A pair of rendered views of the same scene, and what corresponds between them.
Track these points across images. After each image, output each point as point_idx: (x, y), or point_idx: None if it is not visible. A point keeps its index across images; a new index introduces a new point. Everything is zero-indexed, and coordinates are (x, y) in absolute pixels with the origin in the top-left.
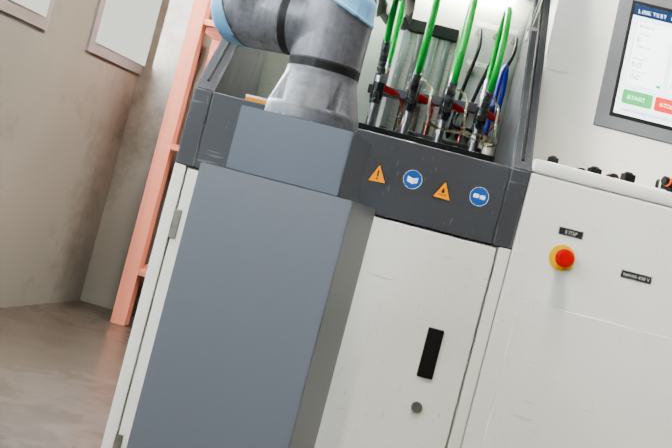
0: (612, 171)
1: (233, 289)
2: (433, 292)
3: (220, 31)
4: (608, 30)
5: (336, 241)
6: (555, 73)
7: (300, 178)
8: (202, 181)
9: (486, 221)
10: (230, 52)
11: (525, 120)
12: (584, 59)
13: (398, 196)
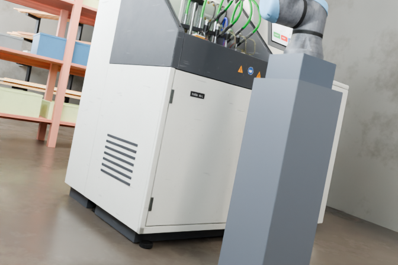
0: None
1: (308, 132)
2: None
3: (271, 15)
4: None
5: (338, 108)
6: (256, 24)
7: (321, 83)
8: (299, 87)
9: None
10: (174, 11)
11: (265, 44)
12: (262, 19)
13: (246, 77)
